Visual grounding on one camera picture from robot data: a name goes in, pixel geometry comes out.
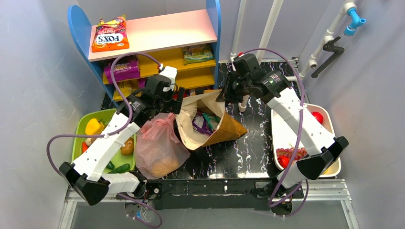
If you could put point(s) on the green vegetable tray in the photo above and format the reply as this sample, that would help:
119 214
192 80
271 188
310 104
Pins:
104 116

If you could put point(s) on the red strawberry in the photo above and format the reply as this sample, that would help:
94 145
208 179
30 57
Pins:
283 161

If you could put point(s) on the pink plastic grocery bag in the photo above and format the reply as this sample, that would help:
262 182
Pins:
158 151

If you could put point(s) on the red grape bunch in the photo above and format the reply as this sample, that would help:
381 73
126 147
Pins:
288 152

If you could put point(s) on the green chili pepper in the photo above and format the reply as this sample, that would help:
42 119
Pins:
110 166

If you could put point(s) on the red apple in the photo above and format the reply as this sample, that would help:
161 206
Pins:
318 116

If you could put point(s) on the yellow bell pepper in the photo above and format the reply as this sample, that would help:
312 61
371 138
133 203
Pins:
94 127

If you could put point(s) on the orange carrot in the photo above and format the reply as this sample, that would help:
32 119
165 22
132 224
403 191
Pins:
84 147

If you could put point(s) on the brown potato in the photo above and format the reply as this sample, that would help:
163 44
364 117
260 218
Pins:
128 148

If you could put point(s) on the small magenta snack packet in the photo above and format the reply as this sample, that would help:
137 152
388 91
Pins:
142 82

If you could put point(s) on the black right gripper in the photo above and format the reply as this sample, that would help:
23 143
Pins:
233 87

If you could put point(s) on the teal Fox's candy bag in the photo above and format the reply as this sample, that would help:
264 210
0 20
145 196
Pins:
212 120

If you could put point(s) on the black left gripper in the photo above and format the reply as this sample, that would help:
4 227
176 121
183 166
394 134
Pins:
172 103

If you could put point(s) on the orange Fox's candy bag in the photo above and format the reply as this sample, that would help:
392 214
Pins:
110 35

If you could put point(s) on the white fruit tray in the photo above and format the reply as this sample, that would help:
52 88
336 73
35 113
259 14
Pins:
284 137

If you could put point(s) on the brown Trader Joe's tote bag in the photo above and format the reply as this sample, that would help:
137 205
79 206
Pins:
228 129

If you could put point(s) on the blue pink yellow shelf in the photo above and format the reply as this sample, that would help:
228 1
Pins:
162 37

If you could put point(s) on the green cucumber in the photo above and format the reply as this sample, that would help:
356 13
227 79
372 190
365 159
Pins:
121 169

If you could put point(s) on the blue pipe fitting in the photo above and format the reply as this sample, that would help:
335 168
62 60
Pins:
356 21

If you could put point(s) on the green yellow snack bag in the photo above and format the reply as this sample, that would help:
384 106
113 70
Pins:
197 53

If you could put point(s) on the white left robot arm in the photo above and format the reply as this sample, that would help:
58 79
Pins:
85 175

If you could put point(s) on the magenta Toor snack bag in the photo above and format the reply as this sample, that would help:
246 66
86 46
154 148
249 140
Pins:
125 69

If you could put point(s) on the purple Fox's candy bag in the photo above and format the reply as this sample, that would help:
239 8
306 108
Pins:
200 124

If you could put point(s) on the brown mushroom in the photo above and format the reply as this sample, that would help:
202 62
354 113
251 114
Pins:
89 141

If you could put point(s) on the white PVC pipe frame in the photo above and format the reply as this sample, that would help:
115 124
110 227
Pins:
327 38

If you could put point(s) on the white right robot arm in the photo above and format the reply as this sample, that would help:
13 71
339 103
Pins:
275 90

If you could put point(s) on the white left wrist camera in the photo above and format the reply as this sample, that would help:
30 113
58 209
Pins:
170 73

